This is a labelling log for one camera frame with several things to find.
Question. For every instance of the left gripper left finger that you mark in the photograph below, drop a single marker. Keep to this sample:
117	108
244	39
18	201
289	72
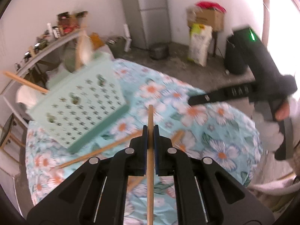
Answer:
137	161

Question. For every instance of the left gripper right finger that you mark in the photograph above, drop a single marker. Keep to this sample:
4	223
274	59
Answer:
163	165

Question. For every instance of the wooden chopstick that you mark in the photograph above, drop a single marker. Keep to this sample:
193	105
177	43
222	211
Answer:
101	150
182	171
150	167

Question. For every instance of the green utensil holder basket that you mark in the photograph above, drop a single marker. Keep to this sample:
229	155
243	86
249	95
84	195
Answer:
82	104

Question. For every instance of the white ladle spoon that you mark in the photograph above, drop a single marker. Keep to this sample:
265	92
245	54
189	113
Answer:
84	49

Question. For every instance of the right white-gloved hand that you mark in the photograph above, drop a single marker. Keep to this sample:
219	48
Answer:
269	129

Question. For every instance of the black trash bin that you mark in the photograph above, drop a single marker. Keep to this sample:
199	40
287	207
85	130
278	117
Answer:
233	61

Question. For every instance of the floral blue tablecloth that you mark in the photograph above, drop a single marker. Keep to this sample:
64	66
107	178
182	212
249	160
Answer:
218	130

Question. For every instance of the rice bag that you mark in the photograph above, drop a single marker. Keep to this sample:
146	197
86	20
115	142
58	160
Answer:
200	39

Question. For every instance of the cardboard box on stand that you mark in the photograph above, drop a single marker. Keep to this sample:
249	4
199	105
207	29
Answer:
208	14

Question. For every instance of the dark cooking pot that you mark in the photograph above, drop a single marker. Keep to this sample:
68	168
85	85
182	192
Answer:
159	51

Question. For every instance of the wooden chair black seat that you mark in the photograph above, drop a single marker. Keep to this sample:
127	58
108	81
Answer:
7	136

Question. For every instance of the grey refrigerator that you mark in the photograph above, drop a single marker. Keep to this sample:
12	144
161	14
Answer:
148	22

